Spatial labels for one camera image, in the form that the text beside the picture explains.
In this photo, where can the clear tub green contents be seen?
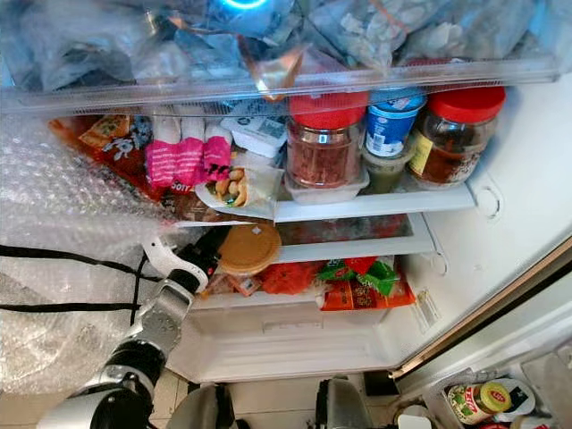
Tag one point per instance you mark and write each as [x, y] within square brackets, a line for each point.
[384, 172]

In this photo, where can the orange snack packet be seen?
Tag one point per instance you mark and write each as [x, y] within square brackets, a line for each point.
[112, 138]

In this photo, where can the yellow lid jar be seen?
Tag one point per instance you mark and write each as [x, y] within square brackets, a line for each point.
[478, 402]

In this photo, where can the red lid jar brown contents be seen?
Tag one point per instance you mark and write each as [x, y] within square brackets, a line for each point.
[451, 147]

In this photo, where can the white food box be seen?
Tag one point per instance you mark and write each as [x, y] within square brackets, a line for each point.
[259, 134]

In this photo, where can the white packet with nuts print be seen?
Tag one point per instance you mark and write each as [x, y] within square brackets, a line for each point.
[237, 186]

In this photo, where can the green food packet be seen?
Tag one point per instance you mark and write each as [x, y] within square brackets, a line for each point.
[377, 277]

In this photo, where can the orange red food packet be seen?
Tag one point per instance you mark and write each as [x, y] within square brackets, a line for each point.
[357, 297]

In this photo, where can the clear plastic fridge drawer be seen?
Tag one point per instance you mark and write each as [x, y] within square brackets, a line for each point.
[143, 94]

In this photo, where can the white fridge drawer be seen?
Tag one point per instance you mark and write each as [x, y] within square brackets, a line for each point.
[277, 349]

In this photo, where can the red plastic bag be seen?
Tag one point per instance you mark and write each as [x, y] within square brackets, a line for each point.
[288, 279]

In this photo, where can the white plastic tray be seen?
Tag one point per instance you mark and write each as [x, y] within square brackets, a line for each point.
[322, 194]

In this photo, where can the red lid jar pink contents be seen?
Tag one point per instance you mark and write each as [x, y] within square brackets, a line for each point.
[322, 152]

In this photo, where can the pink label white bottle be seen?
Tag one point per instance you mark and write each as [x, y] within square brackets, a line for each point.
[217, 154]
[189, 156]
[161, 159]

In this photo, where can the white fridge door bronze edge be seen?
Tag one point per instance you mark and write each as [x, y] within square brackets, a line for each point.
[500, 344]

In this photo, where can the wide glass fridge shelf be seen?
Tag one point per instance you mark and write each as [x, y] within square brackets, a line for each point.
[393, 204]

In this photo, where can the narrow glass fridge shelf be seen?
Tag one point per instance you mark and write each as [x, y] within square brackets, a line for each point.
[357, 248]

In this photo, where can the white refrigerator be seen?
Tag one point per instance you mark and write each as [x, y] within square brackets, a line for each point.
[483, 259]

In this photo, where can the blue white yoghurt cup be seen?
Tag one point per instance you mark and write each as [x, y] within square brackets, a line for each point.
[391, 130]

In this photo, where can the grey robot right leg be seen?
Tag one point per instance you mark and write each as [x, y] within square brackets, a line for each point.
[344, 407]

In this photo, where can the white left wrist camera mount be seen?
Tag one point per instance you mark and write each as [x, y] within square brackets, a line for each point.
[163, 257]

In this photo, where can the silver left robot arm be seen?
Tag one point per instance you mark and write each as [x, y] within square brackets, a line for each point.
[163, 322]

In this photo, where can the grey robot leg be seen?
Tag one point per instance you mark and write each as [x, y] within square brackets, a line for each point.
[344, 407]
[198, 409]

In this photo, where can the orange lid plastic container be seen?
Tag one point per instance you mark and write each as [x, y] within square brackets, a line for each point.
[250, 248]

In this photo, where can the clear bubble wrap sheet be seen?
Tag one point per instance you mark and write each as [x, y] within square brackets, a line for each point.
[71, 197]

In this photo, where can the clear bag of frozen food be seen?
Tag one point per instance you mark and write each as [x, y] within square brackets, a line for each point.
[107, 40]

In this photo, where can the clear bag of pale pieces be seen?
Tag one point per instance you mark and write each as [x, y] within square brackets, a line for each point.
[366, 27]

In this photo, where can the grey robot left leg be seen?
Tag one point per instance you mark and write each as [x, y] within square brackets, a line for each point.
[198, 409]

